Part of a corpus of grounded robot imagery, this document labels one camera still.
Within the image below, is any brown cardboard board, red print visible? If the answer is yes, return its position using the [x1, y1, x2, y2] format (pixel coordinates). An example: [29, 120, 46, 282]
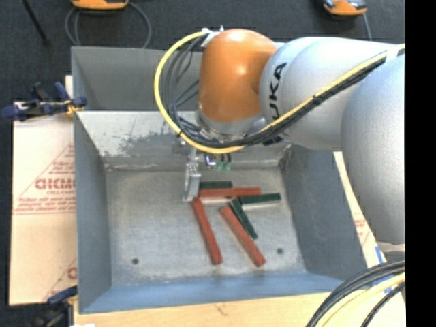
[8, 112, 389, 307]

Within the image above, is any dark green flat block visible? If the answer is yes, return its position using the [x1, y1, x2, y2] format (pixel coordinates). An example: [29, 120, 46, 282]
[199, 181, 234, 190]
[238, 192, 283, 205]
[228, 198, 259, 241]

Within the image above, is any grey metal bin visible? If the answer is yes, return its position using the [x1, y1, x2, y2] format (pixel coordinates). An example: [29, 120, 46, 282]
[70, 45, 371, 315]

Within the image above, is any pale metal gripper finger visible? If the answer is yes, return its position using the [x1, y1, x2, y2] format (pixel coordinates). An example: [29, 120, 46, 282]
[181, 163, 193, 203]
[189, 167, 202, 200]

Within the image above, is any red-brown flat block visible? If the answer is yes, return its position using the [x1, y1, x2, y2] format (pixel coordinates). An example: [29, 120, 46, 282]
[219, 205, 267, 268]
[198, 187, 262, 198]
[190, 197, 224, 266]

